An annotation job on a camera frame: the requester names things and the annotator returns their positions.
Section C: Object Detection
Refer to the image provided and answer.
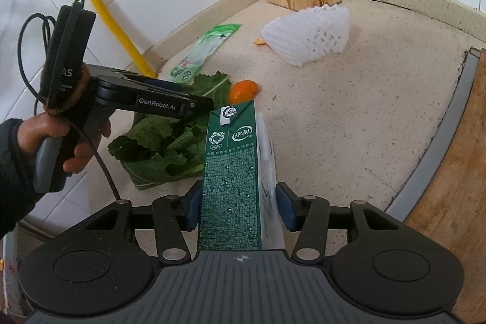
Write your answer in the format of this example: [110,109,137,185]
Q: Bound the green plastic packet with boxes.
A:
[169,23,242,82]

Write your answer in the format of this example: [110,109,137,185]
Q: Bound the curled orange peel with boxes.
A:
[228,80,261,104]

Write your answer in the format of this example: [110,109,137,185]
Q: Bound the dark green vegetable leaves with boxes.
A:
[107,71,232,191]

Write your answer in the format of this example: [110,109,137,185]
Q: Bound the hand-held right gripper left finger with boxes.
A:
[57,180,203,266]

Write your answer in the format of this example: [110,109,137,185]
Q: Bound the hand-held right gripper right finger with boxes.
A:
[276,183,418,266]

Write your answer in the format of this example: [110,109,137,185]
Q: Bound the person's left forearm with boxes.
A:
[0,118,46,241]

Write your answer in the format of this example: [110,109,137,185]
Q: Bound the large white foam net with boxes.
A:
[261,3,351,67]

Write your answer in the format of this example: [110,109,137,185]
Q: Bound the yellow pipe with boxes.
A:
[45,0,157,79]

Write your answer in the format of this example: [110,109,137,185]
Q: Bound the wooden cutting board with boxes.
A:
[383,47,486,324]

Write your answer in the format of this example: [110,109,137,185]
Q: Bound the person's left hand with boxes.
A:
[17,112,112,175]

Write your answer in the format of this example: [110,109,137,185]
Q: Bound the green white milk carton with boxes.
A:
[197,100,286,252]

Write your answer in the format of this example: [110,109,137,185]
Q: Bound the black cable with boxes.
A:
[17,0,128,202]

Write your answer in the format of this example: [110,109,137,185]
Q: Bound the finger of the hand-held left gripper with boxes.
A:
[114,68,195,96]
[189,97,215,116]

